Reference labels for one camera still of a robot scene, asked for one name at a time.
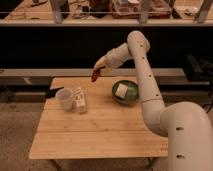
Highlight red pepper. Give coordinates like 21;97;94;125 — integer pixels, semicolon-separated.
91;69;101;82

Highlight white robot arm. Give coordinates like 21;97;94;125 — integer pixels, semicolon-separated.
94;30;213;171

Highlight white ceramic cup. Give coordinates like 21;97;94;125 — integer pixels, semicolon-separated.
55;88;73;111

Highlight white block in bowl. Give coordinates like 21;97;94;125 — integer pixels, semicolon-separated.
115;84;128;98

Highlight green bowl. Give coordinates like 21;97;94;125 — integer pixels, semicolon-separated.
112;80;139;105

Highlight long workbench shelf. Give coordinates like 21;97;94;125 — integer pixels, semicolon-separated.
0;0;213;27

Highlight wooden folding table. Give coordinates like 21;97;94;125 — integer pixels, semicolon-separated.
29;77;167;159

